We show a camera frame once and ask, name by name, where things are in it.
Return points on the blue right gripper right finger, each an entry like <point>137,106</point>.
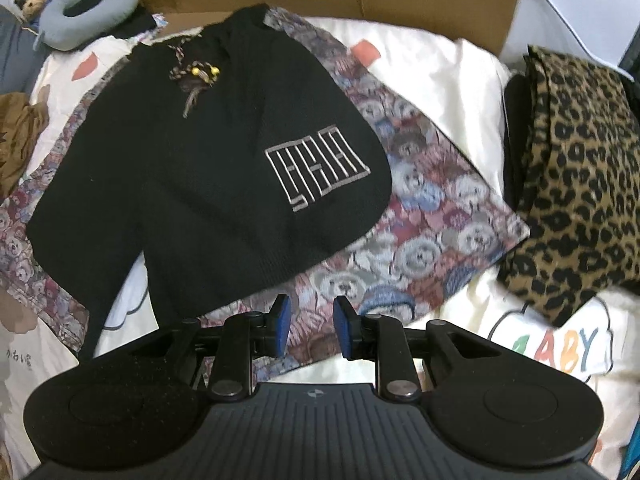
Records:
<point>346,326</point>

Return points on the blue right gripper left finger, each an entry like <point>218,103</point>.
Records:
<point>278,324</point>

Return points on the black bear-pattern shorts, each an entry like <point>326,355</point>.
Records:
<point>210,173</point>

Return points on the leopard print garment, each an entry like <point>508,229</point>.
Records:
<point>573,169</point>

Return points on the brown crumpled garment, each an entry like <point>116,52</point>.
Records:
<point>21,125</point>

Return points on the black cloth under pillow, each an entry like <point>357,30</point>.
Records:
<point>141,20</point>

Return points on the light blue neck pillow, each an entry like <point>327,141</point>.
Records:
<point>62,32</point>

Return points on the grey-blue blanket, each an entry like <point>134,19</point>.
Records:
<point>20,63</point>

